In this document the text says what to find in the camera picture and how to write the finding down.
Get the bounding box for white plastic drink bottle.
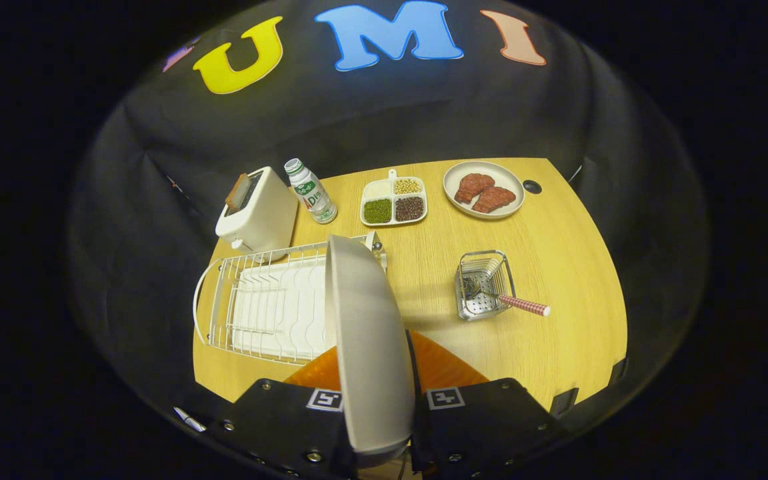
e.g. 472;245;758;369
283;158;338;224

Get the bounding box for beige plate with meat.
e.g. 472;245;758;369
443;161;525;221

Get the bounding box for brown toast slice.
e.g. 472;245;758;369
225;173;252;213

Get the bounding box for red meat patty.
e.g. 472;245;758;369
471;186;517;214
454;173;496;205

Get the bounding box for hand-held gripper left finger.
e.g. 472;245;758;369
174;345;359;480

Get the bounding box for white divided snack tray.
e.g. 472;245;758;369
360;169;428;227

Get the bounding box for black backdrop cloth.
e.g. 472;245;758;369
67;0;711;441

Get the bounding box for green mung beans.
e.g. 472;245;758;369
363;199;393;224

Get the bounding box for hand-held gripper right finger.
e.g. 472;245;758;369
405;329;571;480

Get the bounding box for white wire dish rack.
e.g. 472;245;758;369
193;230;389;366

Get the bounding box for metal mesh basket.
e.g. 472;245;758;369
455;250;517;322

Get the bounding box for white drain tray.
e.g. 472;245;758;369
231;255;331;361

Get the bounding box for spoon with checked handle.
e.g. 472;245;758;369
462;275;551;317

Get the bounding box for dark red beans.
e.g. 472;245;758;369
395;197;425;223

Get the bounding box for white toaster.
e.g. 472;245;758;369
215;166;299;254

